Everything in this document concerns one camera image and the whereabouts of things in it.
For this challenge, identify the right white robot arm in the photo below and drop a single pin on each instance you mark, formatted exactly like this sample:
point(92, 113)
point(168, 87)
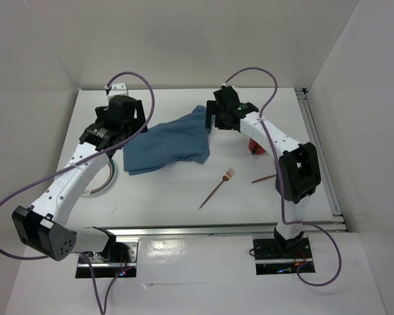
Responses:
point(297, 166)

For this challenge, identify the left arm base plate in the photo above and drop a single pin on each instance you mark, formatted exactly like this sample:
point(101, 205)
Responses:
point(123, 262)

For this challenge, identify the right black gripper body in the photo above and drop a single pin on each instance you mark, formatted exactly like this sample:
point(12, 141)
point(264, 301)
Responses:
point(212, 108)

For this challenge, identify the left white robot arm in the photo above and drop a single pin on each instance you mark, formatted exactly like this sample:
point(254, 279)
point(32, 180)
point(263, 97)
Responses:
point(42, 225)

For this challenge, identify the aluminium front rail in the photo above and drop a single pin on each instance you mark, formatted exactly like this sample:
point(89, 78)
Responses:
point(183, 231)

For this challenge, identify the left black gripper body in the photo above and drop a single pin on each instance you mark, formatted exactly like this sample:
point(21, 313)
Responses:
point(138, 122)

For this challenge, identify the red mug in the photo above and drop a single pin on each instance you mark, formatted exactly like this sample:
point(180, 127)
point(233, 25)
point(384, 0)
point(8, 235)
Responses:
point(255, 148)

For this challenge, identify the aluminium right side rail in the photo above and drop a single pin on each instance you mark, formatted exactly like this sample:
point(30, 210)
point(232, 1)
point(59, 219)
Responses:
point(338, 218)

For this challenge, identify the white plate green red rim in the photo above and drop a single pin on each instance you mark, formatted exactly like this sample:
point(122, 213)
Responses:
point(102, 181)

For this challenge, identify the copper fork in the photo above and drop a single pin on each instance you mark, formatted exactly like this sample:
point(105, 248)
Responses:
point(225, 178)

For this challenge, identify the aluminium rail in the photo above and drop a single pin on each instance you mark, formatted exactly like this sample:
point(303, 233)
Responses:
point(338, 218)
point(183, 231)

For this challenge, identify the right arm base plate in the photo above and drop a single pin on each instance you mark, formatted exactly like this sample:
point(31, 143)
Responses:
point(269, 259)

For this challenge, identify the copper knife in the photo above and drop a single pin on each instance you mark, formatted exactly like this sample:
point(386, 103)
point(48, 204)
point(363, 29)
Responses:
point(263, 178)

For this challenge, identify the blue cloth placemat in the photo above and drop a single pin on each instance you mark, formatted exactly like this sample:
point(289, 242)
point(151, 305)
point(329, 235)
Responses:
point(183, 139)

